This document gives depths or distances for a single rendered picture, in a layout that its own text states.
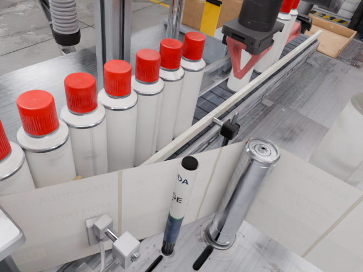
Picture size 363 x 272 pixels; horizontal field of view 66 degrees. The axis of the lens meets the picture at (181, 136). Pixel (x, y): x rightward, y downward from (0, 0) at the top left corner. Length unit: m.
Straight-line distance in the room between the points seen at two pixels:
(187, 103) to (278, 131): 0.25
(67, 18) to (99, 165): 0.19
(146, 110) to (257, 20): 0.21
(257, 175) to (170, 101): 0.20
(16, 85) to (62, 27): 0.41
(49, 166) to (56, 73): 0.52
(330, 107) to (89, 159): 0.75
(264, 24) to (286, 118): 0.31
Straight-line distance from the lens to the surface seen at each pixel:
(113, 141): 0.40
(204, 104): 0.66
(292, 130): 0.69
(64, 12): 0.40
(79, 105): 0.33
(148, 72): 0.38
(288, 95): 0.91
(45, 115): 0.30
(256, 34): 0.45
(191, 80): 0.47
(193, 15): 1.12
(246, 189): 0.33
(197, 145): 0.56
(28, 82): 0.80
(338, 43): 1.46
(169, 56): 0.41
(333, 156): 0.50
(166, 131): 0.49
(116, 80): 0.34
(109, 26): 0.51
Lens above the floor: 1.26
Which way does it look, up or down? 42 degrees down
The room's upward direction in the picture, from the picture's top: 12 degrees clockwise
